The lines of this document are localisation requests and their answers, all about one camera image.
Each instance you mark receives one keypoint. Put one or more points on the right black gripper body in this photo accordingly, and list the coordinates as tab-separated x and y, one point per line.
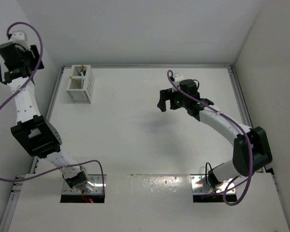
177	101

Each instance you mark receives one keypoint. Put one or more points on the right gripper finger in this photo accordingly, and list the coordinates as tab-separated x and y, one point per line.
162	105
165	94

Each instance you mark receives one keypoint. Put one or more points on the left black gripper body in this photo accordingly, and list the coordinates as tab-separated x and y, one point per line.
30	57

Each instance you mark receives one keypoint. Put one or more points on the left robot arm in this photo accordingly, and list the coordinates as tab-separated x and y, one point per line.
32	130

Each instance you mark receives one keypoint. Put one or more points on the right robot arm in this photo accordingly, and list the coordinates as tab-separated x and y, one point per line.
250	145

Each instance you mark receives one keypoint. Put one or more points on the white two-slot organizer box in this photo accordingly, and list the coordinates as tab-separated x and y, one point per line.
85	94

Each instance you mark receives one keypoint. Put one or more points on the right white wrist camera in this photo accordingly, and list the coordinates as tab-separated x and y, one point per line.
178	78

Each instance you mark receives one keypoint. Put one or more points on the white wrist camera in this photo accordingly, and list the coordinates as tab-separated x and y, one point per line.
178	78
19	37

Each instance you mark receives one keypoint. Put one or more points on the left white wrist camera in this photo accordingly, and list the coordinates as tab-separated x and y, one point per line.
19	37

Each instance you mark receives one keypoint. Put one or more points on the aluminium frame rail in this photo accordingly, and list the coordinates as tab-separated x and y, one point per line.
244	114

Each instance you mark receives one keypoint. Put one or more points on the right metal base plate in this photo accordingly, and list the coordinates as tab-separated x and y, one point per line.
201	188

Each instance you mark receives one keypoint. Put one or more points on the metal base plate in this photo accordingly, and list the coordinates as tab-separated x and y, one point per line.
201	188
94	186

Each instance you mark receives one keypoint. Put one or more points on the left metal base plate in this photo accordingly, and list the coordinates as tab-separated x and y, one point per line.
94	186

